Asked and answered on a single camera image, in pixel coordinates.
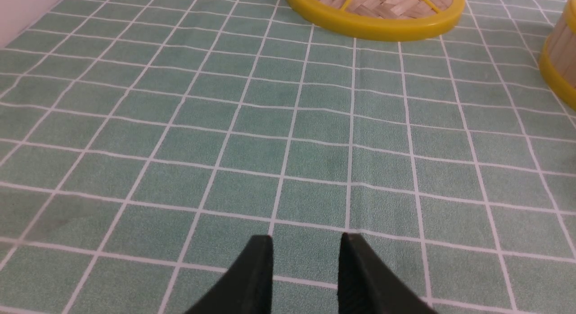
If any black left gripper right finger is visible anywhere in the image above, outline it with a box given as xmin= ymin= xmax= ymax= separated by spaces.
xmin=337 ymin=233 xmax=436 ymax=314

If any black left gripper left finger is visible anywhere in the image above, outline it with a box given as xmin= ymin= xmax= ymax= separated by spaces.
xmin=186 ymin=235 xmax=274 ymax=314

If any yellow bamboo steamer lid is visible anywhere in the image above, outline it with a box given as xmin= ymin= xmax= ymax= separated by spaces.
xmin=286 ymin=0 xmax=465 ymax=42

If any yellow bamboo steamer basket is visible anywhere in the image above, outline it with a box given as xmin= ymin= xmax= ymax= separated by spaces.
xmin=539 ymin=0 xmax=576 ymax=110

